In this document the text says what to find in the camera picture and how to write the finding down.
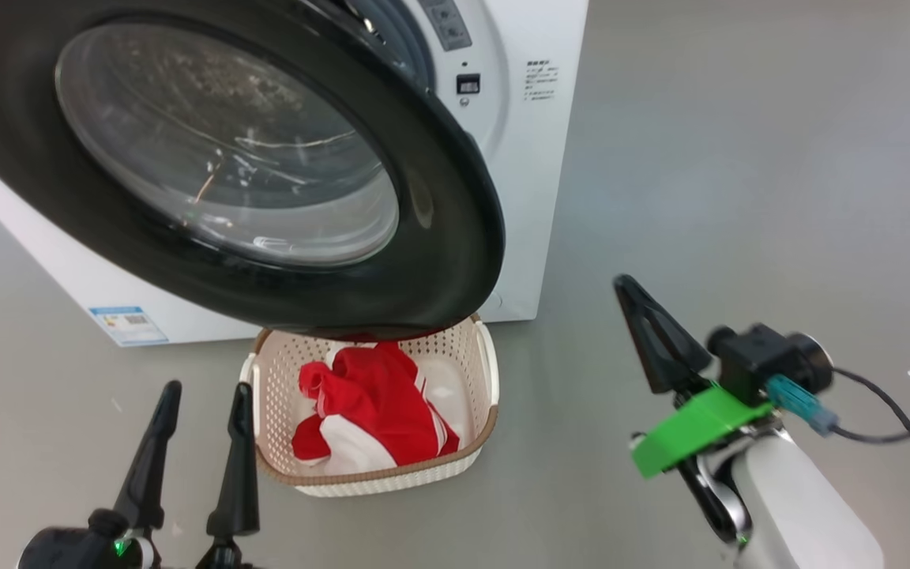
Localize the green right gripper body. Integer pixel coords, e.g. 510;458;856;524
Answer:
630;385;776;480

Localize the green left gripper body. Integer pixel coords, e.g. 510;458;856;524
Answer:
194;541;257;569

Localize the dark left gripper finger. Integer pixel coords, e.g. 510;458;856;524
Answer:
206;382;261;542
111;380;183;532

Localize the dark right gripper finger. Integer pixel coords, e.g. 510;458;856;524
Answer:
615;274;673;394
627;274;713;390

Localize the red and white garment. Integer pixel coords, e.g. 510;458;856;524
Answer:
291;336;461;475

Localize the black round washer door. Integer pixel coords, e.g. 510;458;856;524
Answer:
0;0;506;341

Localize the cream perforated laundry basket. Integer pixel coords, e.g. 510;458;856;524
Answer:
239;315;500;499

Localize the white washing machine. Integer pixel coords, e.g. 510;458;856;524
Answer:
0;0;588;349

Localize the grey rubber door gasket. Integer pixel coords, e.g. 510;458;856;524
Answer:
321;0;436;88

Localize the blue energy label sticker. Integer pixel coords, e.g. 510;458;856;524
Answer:
88;305;170;347

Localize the grey warning sticker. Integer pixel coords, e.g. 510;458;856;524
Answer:
419;0;473;52

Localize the teal right camera connector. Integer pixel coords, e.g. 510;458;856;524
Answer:
765;375;839;437

